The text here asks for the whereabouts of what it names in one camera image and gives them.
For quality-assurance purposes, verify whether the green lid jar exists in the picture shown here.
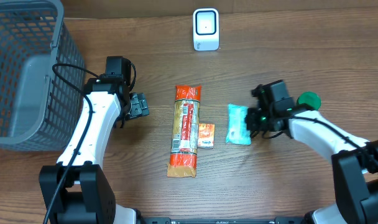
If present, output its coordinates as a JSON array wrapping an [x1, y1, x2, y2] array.
[[297, 91, 321, 110]]

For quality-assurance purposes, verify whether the teal wet wipes pack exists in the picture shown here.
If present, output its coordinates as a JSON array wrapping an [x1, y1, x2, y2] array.
[[226, 104, 251, 145]]

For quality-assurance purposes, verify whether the red orange snack bag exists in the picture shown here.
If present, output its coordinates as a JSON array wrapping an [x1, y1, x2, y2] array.
[[167, 85, 201, 177]]

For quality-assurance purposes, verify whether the orange tissue pack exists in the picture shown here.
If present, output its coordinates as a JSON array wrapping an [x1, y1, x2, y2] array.
[[198, 123, 215, 149]]

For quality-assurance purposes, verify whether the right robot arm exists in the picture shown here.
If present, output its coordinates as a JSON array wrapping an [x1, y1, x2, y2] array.
[[244, 80, 378, 224]]

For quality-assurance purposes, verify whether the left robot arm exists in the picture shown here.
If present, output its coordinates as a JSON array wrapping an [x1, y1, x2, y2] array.
[[39, 56, 149, 224]]

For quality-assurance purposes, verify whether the white barcode scanner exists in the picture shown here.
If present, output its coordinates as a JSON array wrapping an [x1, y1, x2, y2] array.
[[193, 8, 219, 51]]

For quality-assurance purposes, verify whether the grey plastic shopping basket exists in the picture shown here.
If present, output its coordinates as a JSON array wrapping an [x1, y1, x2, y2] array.
[[0, 0, 85, 151]]

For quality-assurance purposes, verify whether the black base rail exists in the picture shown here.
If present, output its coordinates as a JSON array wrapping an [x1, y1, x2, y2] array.
[[137, 217, 306, 224]]

